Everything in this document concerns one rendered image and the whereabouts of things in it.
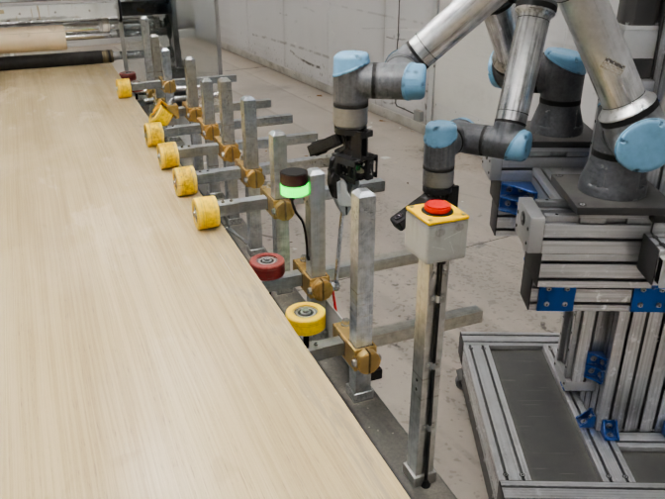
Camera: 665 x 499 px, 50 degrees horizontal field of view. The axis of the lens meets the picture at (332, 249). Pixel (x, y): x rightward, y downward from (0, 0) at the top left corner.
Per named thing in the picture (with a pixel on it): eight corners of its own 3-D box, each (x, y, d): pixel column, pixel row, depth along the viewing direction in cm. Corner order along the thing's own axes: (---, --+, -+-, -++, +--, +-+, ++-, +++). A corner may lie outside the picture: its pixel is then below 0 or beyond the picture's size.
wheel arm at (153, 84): (235, 80, 323) (235, 72, 321) (237, 81, 320) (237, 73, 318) (122, 90, 305) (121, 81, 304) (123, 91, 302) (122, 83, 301)
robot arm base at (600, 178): (632, 178, 172) (639, 139, 168) (656, 201, 158) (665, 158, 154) (569, 178, 172) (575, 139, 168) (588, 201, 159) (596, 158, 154)
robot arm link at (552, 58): (576, 104, 198) (584, 54, 193) (528, 98, 205) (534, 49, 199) (586, 95, 208) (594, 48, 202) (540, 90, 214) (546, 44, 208)
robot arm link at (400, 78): (427, 55, 152) (375, 54, 153) (427, 66, 142) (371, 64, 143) (425, 92, 155) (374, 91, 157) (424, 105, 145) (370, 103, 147)
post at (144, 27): (157, 114, 361) (146, 15, 340) (158, 116, 358) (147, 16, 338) (150, 115, 360) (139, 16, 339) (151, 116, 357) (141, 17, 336)
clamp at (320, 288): (312, 273, 174) (312, 255, 172) (332, 299, 163) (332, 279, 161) (290, 278, 172) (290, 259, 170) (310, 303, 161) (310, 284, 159)
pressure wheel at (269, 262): (279, 291, 171) (277, 248, 166) (290, 306, 165) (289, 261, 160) (247, 297, 169) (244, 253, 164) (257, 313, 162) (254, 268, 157)
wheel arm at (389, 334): (473, 319, 162) (475, 302, 160) (482, 326, 159) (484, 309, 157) (294, 360, 147) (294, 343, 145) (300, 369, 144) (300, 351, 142)
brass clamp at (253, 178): (253, 172, 212) (252, 155, 210) (267, 187, 201) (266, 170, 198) (233, 175, 210) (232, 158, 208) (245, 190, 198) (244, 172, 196)
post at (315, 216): (321, 349, 176) (319, 164, 155) (326, 357, 173) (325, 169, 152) (307, 352, 174) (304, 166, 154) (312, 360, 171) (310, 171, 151)
